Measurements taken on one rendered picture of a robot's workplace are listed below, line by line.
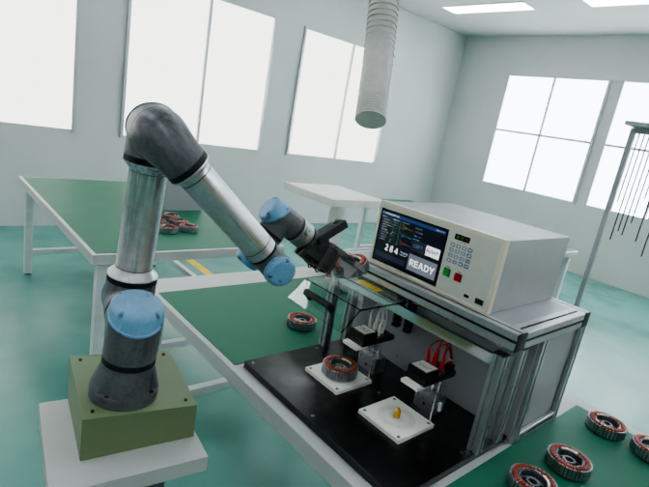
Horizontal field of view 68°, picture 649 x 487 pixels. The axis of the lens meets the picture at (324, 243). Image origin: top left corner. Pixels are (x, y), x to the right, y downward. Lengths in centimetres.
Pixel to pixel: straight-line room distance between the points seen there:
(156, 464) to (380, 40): 216
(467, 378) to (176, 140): 106
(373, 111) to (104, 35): 369
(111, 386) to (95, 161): 462
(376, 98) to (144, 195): 159
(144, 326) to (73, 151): 459
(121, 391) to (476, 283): 90
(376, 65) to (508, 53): 631
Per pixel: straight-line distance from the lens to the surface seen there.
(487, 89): 885
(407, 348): 168
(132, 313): 111
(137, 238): 119
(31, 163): 556
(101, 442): 122
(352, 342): 154
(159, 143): 102
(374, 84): 256
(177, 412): 123
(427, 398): 150
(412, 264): 146
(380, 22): 271
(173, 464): 122
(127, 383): 117
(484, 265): 133
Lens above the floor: 153
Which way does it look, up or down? 14 degrees down
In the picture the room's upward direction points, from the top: 10 degrees clockwise
